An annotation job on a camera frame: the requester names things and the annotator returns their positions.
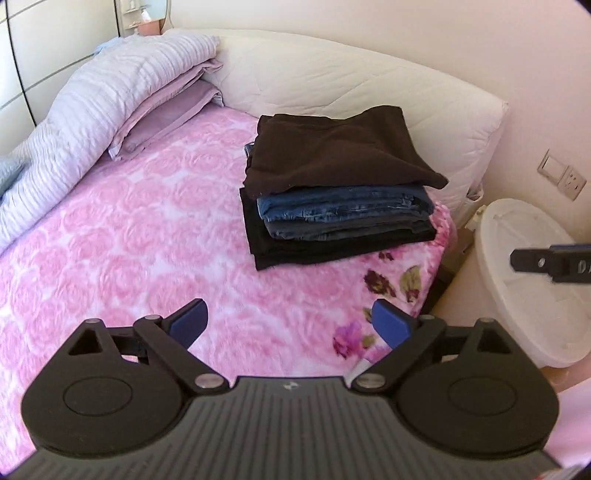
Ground white striped duvet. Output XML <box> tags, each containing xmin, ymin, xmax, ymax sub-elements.
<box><xmin>1</xmin><ymin>30</ymin><xmax>219</xmax><ymax>249</ymax></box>

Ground white padded headboard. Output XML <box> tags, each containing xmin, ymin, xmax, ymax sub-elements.
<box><xmin>208</xmin><ymin>29</ymin><xmax>509</xmax><ymax>226</ymax></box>

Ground pink pillow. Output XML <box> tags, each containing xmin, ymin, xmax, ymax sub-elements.
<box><xmin>105</xmin><ymin>59</ymin><xmax>223</xmax><ymax>161</ymax></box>

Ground bedside wall socket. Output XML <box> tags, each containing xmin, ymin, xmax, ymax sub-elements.
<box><xmin>557</xmin><ymin>166</ymin><xmax>587</xmax><ymax>201</ymax></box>

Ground white round side table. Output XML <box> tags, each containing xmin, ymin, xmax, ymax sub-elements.
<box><xmin>434</xmin><ymin>197</ymin><xmax>591</xmax><ymax>370</ymax></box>

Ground bedside wall switch plate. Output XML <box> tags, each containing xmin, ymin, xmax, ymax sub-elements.
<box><xmin>537</xmin><ymin>150</ymin><xmax>567</xmax><ymax>186</ymax></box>

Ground grey pillow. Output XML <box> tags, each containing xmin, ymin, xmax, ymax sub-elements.
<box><xmin>0</xmin><ymin>156</ymin><xmax>28</xmax><ymax>197</ymax></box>

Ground folded dark clothes stack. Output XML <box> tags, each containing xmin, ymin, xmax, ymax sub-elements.
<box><xmin>238</xmin><ymin>186</ymin><xmax>439</xmax><ymax>272</ymax></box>

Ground white wardrobe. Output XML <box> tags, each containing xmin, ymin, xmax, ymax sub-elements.
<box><xmin>1</xmin><ymin>0</ymin><xmax>119</xmax><ymax>154</ymax></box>

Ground folded blue jeans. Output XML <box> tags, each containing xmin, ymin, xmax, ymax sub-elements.
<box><xmin>240</xmin><ymin>178</ymin><xmax>436</xmax><ymax>253</ymax></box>

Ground pink floral blanket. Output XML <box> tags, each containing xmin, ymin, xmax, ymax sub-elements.
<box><xmin>1</xmin><ymin>105</ymin><xmax>456</xmax><ymax>471</ymax></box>

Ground dark brown shirt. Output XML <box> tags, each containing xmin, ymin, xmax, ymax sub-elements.
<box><xmin>243</xmin><ymin>105</ymin><xmax>448</xmax><ymax>199</ymax></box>

